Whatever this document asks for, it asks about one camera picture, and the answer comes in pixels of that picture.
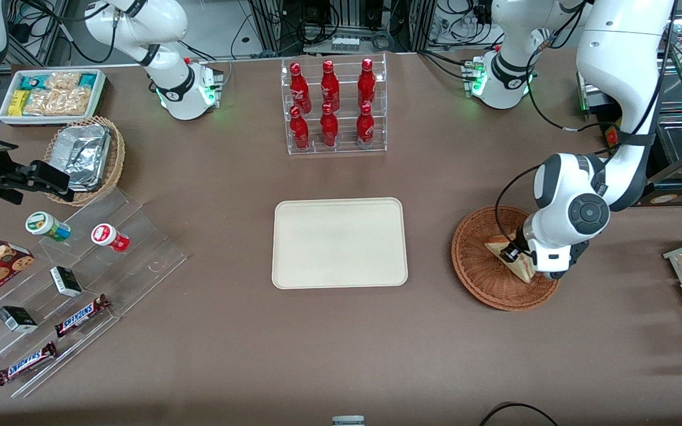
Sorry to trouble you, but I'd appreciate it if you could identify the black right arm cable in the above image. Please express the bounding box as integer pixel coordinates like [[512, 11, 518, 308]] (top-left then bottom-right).
[[54, 0, 120, 64]]

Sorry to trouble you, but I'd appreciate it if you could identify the yellow snack packet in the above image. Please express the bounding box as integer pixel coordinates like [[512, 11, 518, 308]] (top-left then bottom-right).
[[8, 90, 31, 116]]

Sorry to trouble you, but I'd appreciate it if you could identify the clear acrylic bottle rack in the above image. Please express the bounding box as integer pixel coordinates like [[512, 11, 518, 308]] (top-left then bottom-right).
[[281, 53, 388, 156]]

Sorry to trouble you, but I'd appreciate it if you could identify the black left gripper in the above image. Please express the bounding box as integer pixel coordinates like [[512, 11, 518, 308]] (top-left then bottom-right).
[[498, 228, 536, 266]]

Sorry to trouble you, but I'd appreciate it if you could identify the cream plastic tray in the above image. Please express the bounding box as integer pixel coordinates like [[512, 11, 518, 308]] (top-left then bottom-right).
[[272, 197, 408, 290]]

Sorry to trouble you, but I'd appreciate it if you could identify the Snickers chocolate bar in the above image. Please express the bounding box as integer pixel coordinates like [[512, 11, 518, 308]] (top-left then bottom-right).
[[54, 294, 111, 338], [0, 341, 59, 386]]

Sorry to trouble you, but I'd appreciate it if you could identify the tan wicker basket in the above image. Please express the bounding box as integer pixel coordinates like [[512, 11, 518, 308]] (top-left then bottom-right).
[[44, 115, 126, 206]]

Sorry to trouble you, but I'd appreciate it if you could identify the red soda bottle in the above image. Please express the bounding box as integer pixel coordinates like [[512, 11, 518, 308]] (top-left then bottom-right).
[[321, 60, 340, 112], [356, 104, 375, 147], [320, 104, 339, 147], [358, 57, 377, 108], [289, 63, 312, 114], [289, 106, 310, 150]]

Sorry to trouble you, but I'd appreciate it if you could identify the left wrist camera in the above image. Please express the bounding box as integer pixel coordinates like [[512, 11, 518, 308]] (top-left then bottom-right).
[[545, 240, 590, 280]]

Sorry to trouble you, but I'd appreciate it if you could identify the triangle sandwich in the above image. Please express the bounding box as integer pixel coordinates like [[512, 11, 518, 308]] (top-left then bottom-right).
[[484, 233, 536, 283]]

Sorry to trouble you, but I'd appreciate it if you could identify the white rectangular snack bin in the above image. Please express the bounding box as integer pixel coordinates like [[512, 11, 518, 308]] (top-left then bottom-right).
[[0, 68, 108, 127]]

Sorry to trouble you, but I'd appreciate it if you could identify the clear acrylic stepped stand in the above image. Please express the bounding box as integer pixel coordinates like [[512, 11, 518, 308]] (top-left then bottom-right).
[[0, 186, 188, 398]]

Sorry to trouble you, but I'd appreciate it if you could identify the round brown wicker basket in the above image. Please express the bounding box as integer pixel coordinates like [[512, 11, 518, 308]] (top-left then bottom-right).
[[451, 205, 561, 312]]

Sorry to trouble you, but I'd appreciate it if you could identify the red lid cup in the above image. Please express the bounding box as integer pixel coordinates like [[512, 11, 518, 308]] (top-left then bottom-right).
[[91, 223, 130, 253]]

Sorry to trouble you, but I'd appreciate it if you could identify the small dark box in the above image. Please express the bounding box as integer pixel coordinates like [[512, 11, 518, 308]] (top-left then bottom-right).
[[0, 305, 38, 333], [50, 266, 83, 298]]

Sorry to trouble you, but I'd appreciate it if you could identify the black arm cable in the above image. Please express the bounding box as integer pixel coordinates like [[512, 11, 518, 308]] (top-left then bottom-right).
[[494, 0, 679, 244], [54, 0, 120, 64]]

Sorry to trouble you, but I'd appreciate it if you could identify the clear bag of crackers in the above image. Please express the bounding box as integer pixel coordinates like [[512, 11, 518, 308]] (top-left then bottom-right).
[[45, 71, 81, 91], [24, 88, 92, 116]]

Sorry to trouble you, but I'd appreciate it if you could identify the green lid cup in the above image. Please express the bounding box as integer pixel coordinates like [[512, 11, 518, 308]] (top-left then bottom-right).
[[25, 211, 72, 242]]

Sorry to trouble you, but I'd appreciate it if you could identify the black looped cable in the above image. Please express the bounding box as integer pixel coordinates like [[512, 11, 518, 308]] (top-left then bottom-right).
[[480, 402, 558, 426]]

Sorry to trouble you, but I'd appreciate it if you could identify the silver foil food pack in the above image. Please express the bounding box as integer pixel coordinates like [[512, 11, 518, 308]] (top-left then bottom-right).
[[51, 124, 112, 191]]

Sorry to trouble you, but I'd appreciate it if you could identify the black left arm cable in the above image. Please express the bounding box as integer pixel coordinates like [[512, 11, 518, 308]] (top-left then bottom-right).
[[494, 0, 679, 244]]

